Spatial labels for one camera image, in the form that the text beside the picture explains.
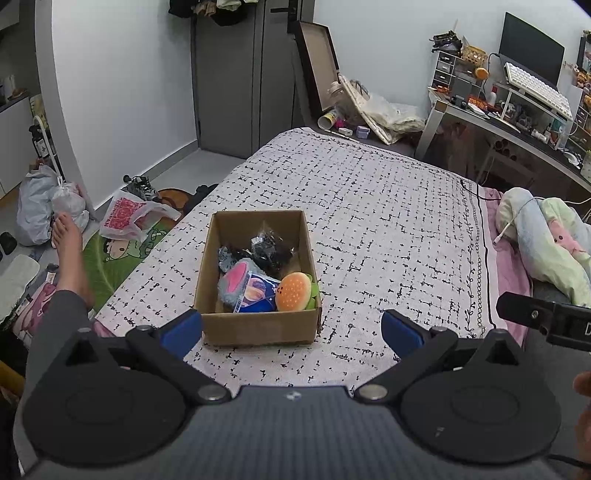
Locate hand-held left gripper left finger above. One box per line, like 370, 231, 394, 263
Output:
60, 308, 232, 404

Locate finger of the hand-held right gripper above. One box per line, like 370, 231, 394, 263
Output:
496, 291, 557, 331

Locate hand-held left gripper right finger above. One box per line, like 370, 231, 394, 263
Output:
352, 308, 526, 401

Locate gray plush toy pink ear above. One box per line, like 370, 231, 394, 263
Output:
217, 258, 262, 310

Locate brown cardboard box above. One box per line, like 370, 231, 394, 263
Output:
193, 210, 323, 348

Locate blue planet print pouch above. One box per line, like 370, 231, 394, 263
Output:
233, 271, 282, 314

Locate black doll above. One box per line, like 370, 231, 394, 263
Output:
231, 222, 297, 278

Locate hamburger plush toy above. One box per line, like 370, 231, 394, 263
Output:
276, 272, 311, 312

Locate person's right hand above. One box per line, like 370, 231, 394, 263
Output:
571, 372, 591, 467

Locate pink bed sheet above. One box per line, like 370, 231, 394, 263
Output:
479, 185, 533, 348

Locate pastel fleece blanket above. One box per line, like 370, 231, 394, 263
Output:
496, 187, 591, 308

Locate green cartoon floor mat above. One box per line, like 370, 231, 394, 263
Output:
83, 187, 186, 302

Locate red white plastic bag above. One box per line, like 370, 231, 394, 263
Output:
99, 189, 182, 241

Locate white black checked bed blanket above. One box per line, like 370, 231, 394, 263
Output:
95, 127, 498, 389

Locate person's leg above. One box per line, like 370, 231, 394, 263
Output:
23, 211, 98, 371

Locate black white sneakers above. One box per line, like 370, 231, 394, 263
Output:
123, 175, 160, 202

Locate pink printed cloth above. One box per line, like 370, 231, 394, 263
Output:
11, 281, 59, 343

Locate gray desk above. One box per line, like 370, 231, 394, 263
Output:
416, 90, 591, 205

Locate white floor rug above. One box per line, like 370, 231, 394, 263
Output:
0, 254, 41, 320

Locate gray plastic bag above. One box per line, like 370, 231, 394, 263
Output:
16, 165, 59, 246

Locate white monitor riser shelf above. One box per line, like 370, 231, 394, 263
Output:
492, 82, 576, 140

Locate cream tote bag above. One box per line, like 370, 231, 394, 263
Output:
341, 76, 426, 144

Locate white keyboard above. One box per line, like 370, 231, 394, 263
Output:
504, 62, 574, 122

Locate shelf with small figurines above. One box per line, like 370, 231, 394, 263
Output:
571, 31, 591, 154

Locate gray desktop drawer organizer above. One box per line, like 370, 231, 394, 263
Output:
431, 48, 481, 93

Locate gray wardrobe door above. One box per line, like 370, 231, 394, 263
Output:
191, 0, 315, 160

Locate black computer monitor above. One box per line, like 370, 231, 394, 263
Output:
499, 12, 565, 93

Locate hanging dark clothes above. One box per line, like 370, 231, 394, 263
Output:
168, 0, 260, 27

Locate white charging cable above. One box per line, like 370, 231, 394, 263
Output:
493, 196, 546, 246

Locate black cable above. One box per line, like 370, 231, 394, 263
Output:
459, 179, 502, 200

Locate black picture frame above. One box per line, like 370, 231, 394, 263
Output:
294, 21, 343, 121

